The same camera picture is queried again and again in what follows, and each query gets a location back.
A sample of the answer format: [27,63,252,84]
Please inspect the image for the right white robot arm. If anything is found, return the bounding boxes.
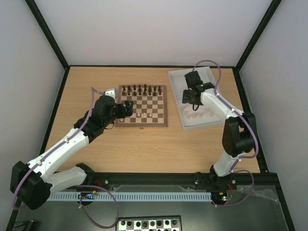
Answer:
[182,71,259,189]

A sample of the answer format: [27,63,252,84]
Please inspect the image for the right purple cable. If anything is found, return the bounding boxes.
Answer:
[193,59,259,207]

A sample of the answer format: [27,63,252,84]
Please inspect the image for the white cardboard box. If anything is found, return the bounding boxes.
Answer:
[168,68,224,131]

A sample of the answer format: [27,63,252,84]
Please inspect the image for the light blue cable duct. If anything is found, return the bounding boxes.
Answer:
[48,192,212,202]

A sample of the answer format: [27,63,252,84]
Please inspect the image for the wooden chess board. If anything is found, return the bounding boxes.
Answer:
[115,84,168,128]

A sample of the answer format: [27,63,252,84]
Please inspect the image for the black aluminium rail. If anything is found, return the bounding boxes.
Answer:
[83,172,280,192]

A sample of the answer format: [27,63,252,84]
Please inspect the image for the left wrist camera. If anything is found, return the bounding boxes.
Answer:
[104,88,118,99]

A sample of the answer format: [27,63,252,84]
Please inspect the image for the printed checker calibration board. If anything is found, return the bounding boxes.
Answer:
[115,216,183,231]

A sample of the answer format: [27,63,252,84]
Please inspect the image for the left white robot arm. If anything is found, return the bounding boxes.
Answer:
[10,95,133,210]

